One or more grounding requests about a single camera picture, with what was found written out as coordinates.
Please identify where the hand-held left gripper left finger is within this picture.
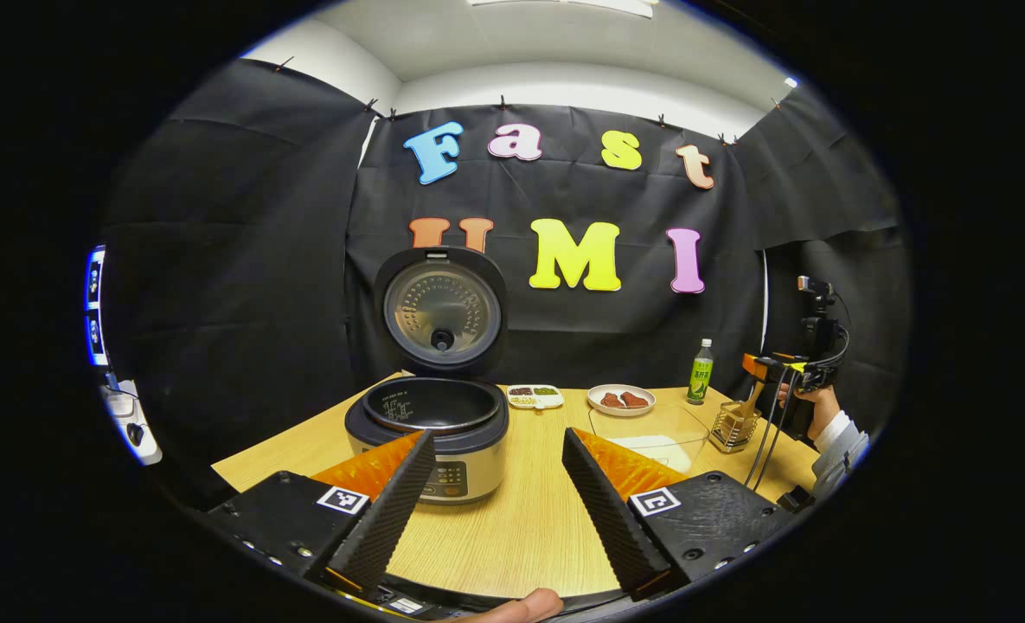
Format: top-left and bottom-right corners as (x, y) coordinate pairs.
(203, 430), (438, 598)

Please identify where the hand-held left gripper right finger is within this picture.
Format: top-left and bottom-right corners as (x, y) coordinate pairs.
(561, 427), (803, 604)

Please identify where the metal wire chopstick holder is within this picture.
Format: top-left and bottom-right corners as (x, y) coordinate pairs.
(708, 401), (761, 454)

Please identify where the dark grey rice cooker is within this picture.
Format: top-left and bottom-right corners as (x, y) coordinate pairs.
(344, 247), (510, 505)

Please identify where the green drink bottle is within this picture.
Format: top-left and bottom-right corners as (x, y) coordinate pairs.
(686, 338), (714, 406)

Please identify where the white round plate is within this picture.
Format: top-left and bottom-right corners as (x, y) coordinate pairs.
(587, 383), (657, 418)

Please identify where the white divided bean dish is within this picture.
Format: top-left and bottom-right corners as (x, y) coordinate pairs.
(506, 384), (565, 410)

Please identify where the white power strip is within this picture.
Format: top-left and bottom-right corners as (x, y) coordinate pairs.
(101, 381), (163, 466)

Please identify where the blue-edged monitor screen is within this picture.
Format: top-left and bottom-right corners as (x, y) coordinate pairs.
(84, 245), (111, 367)

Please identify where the ceiling light panel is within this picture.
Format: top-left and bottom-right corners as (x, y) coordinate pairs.
(469, 0), (656, 18)

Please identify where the black cable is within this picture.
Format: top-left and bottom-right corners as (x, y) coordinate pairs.
(756, 370), (804, 494)
(742, 370), (788, 491)

